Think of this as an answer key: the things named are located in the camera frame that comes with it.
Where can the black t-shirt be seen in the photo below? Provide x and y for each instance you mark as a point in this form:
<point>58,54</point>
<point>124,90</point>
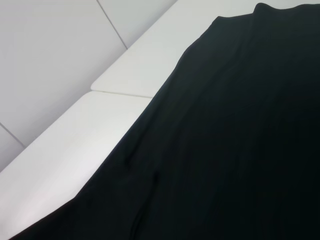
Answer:
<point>225,137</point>

